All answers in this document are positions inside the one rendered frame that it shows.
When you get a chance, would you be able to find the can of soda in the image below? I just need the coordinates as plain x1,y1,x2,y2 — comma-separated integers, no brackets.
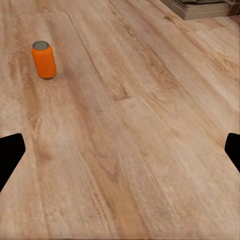
31,40,57,79

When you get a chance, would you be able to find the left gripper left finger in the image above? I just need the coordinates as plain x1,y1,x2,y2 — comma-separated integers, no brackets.
0,133,26,192

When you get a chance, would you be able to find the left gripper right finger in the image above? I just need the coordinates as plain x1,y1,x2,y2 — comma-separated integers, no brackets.
224,132,240,172

